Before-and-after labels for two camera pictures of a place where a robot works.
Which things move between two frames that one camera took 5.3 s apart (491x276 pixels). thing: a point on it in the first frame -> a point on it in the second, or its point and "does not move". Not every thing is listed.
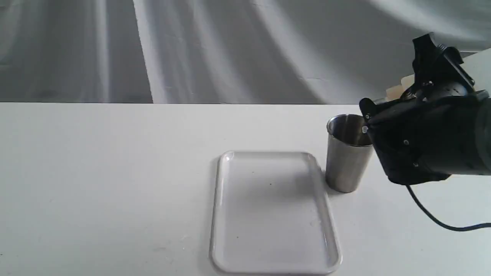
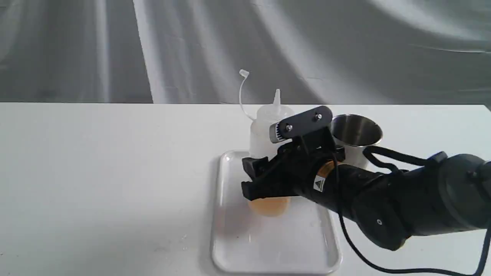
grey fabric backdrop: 263,51 does not move
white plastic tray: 272,216 does not move
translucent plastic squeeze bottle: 397,91 -> 260,144
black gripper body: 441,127 -> 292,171
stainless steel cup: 348,149 does not move
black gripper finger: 374,114 -> 318,117
